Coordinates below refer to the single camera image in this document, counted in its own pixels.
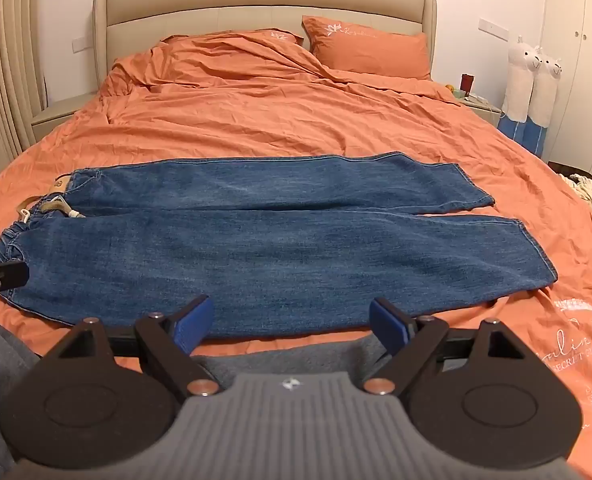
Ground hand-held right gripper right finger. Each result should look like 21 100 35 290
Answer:
363 298 547 396

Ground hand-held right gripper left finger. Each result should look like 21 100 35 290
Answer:
40 296 220 402

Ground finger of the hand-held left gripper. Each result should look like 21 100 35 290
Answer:
0 261 30 324

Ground blue denim pants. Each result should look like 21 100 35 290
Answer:
0 151 559 340

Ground person's grey clothing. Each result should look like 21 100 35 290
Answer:
0 320 391 480

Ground beige nightstand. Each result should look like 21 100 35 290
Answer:
30 91 99 143

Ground beige pleated curtain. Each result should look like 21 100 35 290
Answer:
0 0 46 161

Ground orange duvet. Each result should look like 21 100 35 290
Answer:
0 29 592 461

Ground white nightstand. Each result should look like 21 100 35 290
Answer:
458 92 504 123

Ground orange embroidered pillow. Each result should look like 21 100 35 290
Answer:
246 28 305 48
302 15 431 81

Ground white alpaca plush toy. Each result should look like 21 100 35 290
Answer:
498 35 544 141
523 52 563 157

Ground beige upholstered headboard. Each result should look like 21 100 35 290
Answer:
92 0 437 96

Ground white wardrobe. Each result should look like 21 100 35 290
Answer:
541 0 592 181

